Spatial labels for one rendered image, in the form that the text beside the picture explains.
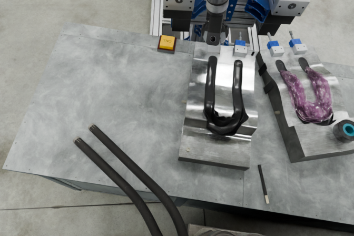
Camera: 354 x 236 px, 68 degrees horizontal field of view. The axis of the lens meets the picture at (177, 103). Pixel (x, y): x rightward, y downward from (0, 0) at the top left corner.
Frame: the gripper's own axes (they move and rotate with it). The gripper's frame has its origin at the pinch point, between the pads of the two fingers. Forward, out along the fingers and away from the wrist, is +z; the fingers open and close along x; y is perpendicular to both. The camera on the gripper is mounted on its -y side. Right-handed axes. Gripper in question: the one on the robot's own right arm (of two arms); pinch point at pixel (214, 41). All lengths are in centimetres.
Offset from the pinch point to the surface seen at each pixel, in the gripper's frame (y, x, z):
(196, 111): -31.4, 3.3, -4.5
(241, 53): -2.0, -11.7, 4.5
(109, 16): 74, 96, 93
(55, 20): 61, 139, 85
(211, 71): -11.4, -0.1, 4.5
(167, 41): 3.4, 21.0, 8.0
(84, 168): -56, 42, 0
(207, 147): -42.9, -1.7, 2.2
